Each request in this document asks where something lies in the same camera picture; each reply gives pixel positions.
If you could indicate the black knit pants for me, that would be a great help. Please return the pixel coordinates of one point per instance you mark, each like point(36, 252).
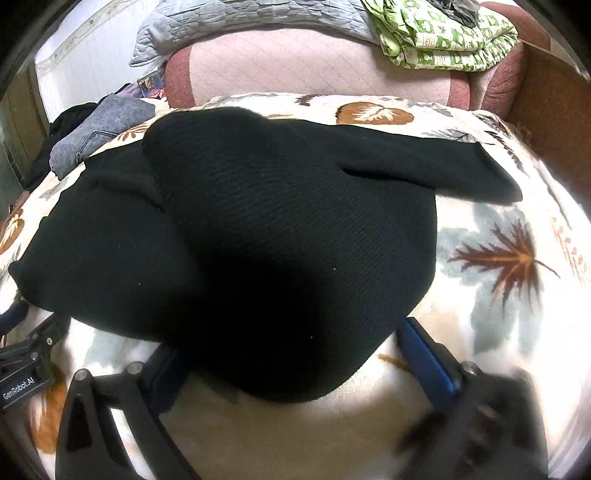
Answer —
point(275, 256)

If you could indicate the folded grey jeans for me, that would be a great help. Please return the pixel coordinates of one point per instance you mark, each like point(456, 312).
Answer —
point(113, 116)

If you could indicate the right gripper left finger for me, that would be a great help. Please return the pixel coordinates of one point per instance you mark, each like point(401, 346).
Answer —
point(89, 444)

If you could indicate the pink quilted bed cover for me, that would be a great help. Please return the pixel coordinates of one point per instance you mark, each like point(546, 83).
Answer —
point(313, 62)

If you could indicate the brown wooden bed frame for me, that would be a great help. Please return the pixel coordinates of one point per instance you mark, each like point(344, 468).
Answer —
point(554, 105)

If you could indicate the green white patterned blanket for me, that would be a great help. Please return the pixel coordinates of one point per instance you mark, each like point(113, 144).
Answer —
point(416, 35)

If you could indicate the grey quilted blanket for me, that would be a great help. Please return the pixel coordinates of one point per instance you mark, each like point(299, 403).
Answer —
point(175, 24)

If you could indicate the colourful small package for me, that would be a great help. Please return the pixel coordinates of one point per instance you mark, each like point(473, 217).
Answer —
point(151, 86)

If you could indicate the dark grey garment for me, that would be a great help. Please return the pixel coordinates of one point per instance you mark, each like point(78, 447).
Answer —
point(466, 12)

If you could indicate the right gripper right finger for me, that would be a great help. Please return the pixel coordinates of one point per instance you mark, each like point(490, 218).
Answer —
point(487, 426)

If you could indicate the black clothing pile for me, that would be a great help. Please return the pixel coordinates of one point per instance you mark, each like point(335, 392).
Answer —
point(64, 124)

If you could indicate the wooden glass panel door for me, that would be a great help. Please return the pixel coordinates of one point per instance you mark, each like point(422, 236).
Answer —
point(24, 125)

